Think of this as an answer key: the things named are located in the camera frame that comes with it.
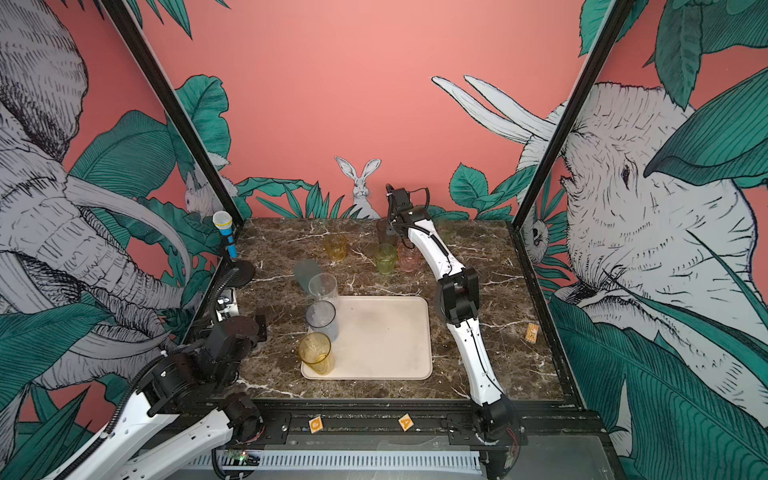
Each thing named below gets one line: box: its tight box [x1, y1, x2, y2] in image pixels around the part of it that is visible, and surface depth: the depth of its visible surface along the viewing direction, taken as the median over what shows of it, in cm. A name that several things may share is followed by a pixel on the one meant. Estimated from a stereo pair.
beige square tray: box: [301, 295, 433, 380], surface depth 92 cm
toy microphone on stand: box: [213, 210, 256, 288], surface depth 94 cm
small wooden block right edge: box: [526, 323, 539, 343], surface depth 92 cm
